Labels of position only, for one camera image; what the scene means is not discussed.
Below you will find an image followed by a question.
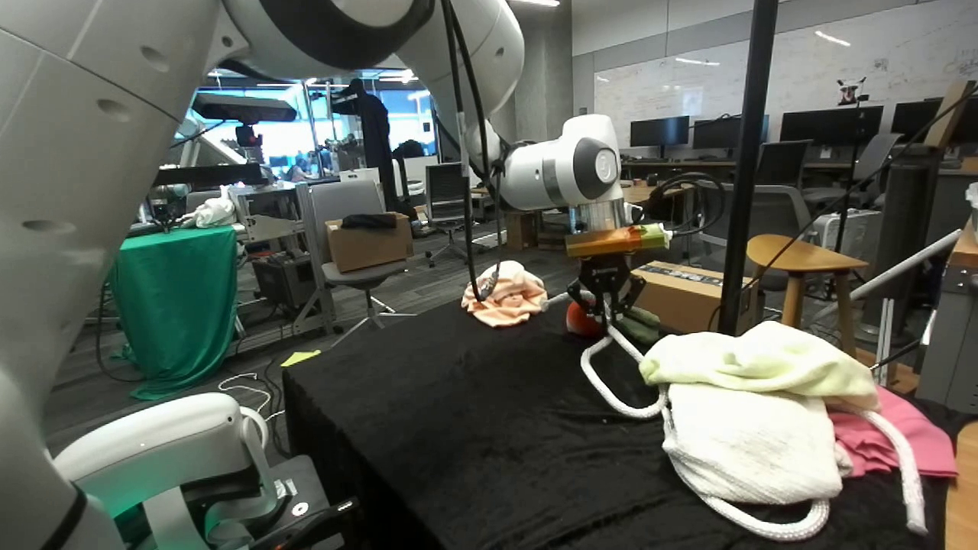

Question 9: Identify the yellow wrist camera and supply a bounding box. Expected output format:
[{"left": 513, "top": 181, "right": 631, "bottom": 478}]
[{"left": 567, "top": 224, "right": 674, "bottom": 257}]

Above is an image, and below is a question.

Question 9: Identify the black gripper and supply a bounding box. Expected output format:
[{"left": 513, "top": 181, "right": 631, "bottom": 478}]
[{"left": 577, "top": 252, "right": 641, "bottom": 337}]

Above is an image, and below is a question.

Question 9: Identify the red plush tomato toy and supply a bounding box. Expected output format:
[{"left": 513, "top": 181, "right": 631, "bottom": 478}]
[{"left": 567, "top": 303, "right": 602, "bottom": 337}]

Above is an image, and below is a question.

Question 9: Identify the round wooden stool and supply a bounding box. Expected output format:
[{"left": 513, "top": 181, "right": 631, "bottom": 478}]
[{"left": 745, "top": 231, "right": 864, "bottom": 355}]

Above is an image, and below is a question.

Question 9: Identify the pale yellow cloth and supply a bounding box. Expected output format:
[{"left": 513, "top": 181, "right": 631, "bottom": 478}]
[{"left": 638, "top": 319, "right": 879, "bottom": 409}]

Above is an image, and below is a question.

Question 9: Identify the green plush vegetable toy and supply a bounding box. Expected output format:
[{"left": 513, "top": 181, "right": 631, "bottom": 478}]
[{"left": 619, "top": 305, "right": 663, "bottom": 344}]

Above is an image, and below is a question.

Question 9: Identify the peach folded towel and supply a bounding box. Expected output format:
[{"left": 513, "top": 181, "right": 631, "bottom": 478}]
[{"left": 463, "top": 259, "right": 547, "bottom": 326}]

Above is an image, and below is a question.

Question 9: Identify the cardboard box on chair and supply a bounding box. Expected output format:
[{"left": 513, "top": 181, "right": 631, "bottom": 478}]
[{"left": 329, "top": 215, "right": 413, "bottom": 273}]

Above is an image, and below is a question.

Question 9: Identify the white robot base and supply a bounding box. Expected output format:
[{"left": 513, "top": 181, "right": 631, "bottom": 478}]
[{"left": 57, "top": 392, "right": 346, "bottom": 550}]

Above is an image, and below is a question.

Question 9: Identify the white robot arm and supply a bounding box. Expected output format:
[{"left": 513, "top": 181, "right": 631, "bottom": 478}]
[{"left": 0, "top": 0, "right": 526, "bottom": 550}]

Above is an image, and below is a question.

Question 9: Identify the cardboard box on floor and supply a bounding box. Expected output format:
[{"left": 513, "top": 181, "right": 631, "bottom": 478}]
[{"left": 632, "top": 259, "right": 726, "bottom": 332}]

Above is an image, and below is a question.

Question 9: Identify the black table cloth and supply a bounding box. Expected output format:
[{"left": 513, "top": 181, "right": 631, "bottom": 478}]
[{"left": 284, "top": 309, "right": 948, "bottom": 550}]

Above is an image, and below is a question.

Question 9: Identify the pink cloth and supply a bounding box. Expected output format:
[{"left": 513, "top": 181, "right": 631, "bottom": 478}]
[{"left": 824, "top": 382, "right": 960, "bottom": 486}]

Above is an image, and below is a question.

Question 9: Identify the white towel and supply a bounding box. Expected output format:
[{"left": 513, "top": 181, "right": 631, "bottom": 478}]
[{"left": 663, "top": 386, "right": 840, "bottom": 503}]

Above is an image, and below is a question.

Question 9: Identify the black vertical pole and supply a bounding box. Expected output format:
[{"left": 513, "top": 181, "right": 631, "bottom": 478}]
[{"left": 720, "top": 0, "right": 781, "bottom": 332}]

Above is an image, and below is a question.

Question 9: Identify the green draped cloth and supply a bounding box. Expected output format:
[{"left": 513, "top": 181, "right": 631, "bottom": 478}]
[{"left": 112, "top": 225, "right": 240, "bottom": 400}]

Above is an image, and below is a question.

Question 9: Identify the white rope loop back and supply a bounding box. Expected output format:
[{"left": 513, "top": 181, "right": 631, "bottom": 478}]
[{"left": 577, "top": 319, "right": 667, "bottom": 421}]

